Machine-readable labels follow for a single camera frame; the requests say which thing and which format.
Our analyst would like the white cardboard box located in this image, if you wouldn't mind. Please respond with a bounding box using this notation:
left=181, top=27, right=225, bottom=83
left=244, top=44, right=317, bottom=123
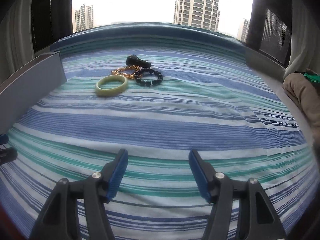
left=0, top=51, right=67, bottom=134

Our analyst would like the tall apartment tower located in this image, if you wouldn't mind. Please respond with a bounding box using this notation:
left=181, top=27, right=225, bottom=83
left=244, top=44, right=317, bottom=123
left=174, top=0, right=220, bottom=32

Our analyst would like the slim apartment tower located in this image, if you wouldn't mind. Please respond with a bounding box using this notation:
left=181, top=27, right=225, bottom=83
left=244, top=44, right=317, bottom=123
left=237, top=19, right=250, bottom=42

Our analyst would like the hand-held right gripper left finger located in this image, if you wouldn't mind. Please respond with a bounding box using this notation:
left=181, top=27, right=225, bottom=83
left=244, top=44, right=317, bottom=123
left=29, top=149, right=129, bottom=240

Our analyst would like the amber bead bracelet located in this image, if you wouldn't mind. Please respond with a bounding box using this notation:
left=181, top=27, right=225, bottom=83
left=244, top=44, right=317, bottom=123
left=111, top=65, right=143, bottom=77

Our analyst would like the white pleated curtain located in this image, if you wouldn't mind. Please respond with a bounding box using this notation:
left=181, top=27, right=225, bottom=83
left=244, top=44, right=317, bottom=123
left=0, top=0, right=38, bottom=80
left=285, top=0, right=320, bottom=73

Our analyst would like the twin apartment tower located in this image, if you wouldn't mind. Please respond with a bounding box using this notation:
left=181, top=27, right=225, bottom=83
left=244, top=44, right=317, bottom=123
left=75, top=4, right=94, bottom=32

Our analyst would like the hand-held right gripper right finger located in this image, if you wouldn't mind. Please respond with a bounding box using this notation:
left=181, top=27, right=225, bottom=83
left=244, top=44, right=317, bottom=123
left=189, top=149, right=287, bottom=240

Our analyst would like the pale green jade bangle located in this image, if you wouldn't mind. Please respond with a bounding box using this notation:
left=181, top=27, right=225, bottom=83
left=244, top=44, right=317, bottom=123
left=95, top=75, right=129, bottom=97

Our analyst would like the blue green striped cloth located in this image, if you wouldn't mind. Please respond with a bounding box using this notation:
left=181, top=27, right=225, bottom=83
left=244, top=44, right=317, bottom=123
left=0, top=22, right=313, bottom=240

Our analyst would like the dark bead bracelet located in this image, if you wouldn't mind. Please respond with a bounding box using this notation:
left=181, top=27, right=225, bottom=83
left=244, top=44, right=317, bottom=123
left=134, top=67, right=163, bottom=87

